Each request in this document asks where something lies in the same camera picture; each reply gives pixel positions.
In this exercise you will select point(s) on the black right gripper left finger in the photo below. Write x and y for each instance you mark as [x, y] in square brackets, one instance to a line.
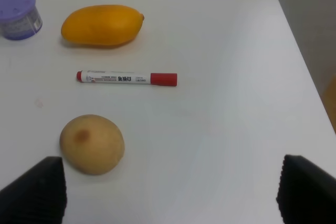
[38, 195]

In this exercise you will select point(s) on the red white marker pen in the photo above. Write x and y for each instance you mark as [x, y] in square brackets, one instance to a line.
[156, 79]

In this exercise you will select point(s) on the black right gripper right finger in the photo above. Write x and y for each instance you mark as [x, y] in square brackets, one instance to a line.
[306, 193]

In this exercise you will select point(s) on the tan potato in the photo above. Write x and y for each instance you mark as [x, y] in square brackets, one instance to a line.
[92, 144]

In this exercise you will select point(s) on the purple round container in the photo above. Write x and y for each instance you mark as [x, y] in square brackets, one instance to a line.
[20, 19]

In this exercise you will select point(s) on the orange yellow mango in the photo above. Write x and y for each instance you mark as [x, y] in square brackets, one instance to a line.
[102, 25]

